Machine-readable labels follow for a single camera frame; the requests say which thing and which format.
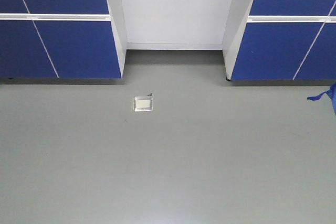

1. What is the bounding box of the blue cloth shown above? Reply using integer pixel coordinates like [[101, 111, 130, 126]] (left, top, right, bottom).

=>
[[307, 83, 336, 114]]

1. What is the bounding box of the metal floor socket box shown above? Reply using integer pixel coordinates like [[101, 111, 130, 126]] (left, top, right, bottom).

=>
[[133, 93, 153, 112]]

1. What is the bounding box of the blue cabinet right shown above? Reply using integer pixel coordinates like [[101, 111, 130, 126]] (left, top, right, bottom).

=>
[[223, 0, 335, 81]]

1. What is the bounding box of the blue cabinet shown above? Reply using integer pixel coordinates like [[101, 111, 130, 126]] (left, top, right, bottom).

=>
[[1, 0, 127, 79], [223, 0, 335, 81]]

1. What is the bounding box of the blue cabinet left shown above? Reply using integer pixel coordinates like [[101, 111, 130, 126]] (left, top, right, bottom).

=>
[[1, 0, 127, 79]]

